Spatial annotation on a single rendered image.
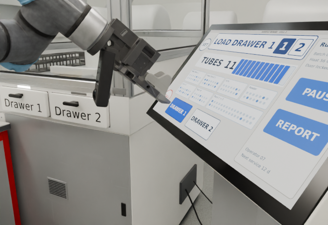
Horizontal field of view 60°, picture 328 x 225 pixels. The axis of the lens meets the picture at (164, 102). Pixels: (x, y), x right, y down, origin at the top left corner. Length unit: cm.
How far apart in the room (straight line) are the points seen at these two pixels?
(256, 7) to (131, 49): 358
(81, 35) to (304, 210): 44
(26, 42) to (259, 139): 43
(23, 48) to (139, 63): 21
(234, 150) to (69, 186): 103
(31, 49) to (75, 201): 95
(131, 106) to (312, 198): 79
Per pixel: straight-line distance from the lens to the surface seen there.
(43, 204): 159
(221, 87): 60
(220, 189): 71
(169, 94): 74
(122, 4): 102
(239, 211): 66
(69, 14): 54
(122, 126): 109
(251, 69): 57
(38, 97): 132
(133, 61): 57
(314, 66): 50
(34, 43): 58
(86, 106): 114
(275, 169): 42
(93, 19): 55
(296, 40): 56
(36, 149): 147
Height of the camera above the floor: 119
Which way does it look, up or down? 14 degrees down
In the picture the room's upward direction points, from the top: straight up
